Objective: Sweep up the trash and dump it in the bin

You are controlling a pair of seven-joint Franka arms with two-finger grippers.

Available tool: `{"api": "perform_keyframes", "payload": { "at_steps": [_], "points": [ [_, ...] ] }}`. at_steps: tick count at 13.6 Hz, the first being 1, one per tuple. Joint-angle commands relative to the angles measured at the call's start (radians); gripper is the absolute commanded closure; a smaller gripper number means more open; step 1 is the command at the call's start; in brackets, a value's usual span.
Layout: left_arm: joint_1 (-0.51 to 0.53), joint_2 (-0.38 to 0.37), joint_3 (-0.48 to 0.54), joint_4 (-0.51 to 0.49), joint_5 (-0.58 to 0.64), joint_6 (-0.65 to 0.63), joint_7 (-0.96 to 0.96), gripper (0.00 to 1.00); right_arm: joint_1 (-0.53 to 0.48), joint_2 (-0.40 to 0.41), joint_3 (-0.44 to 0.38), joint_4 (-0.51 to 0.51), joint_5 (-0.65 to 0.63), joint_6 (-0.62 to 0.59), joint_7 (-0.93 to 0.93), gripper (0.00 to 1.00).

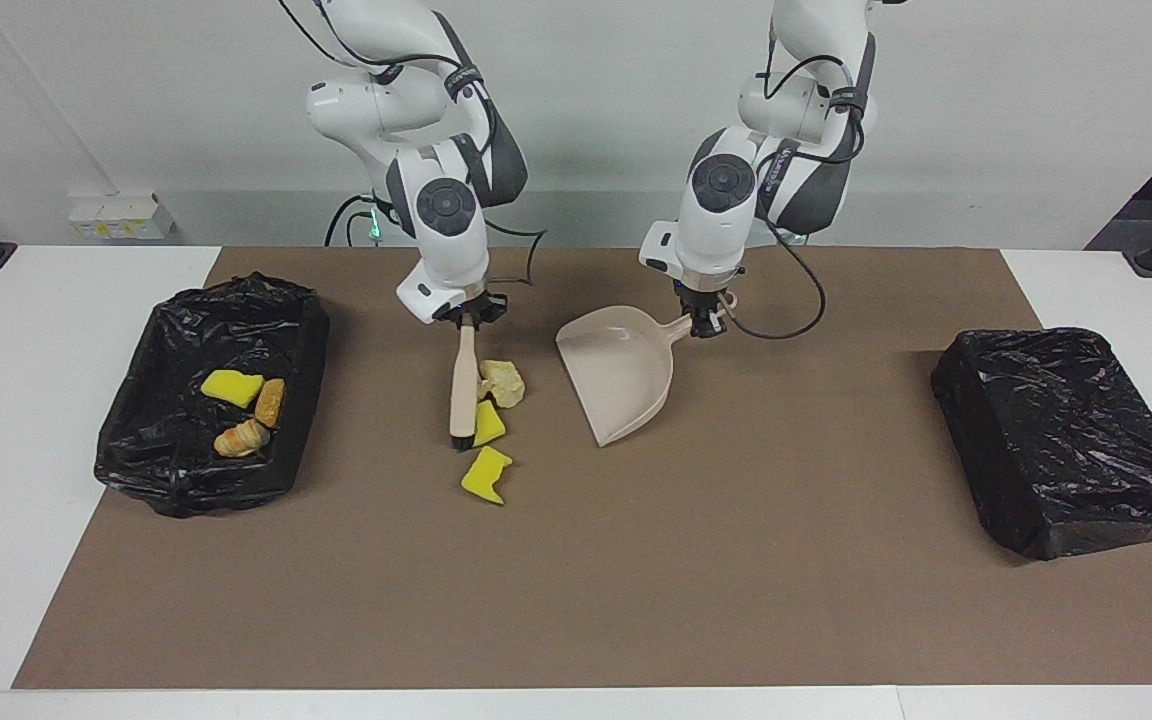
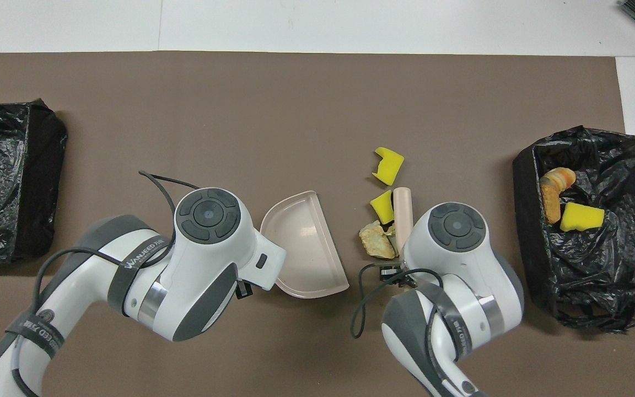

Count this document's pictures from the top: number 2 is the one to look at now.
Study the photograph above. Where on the chunky yellow sponge piece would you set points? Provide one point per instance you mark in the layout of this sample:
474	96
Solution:
579	218

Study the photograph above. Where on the brown paper table mat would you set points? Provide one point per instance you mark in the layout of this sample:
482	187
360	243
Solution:
130	110

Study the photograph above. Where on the beige hand brush black bristles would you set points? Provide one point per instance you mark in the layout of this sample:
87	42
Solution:
403	220

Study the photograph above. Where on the notched yellow-green sponge piece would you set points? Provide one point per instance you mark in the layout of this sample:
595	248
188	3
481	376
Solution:
390	168

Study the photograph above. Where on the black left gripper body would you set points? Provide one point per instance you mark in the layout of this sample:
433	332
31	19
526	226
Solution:
244	289

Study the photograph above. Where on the beige plastic dustpan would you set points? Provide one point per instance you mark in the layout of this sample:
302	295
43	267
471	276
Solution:
301	248

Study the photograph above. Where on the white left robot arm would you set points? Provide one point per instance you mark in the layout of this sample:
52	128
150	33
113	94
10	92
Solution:
75	275

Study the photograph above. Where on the small yellow sponge piece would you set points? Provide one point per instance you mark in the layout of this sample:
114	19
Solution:
382	208

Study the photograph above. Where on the brown bread-like piece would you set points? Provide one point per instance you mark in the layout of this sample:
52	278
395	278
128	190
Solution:
552	207

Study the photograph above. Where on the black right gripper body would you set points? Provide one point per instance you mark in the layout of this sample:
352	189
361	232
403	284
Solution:
392	273

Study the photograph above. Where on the black bag lined bin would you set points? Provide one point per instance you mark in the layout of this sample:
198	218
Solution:
598	275
36	143

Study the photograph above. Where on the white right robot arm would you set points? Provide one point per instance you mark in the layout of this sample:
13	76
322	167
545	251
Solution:
461	264

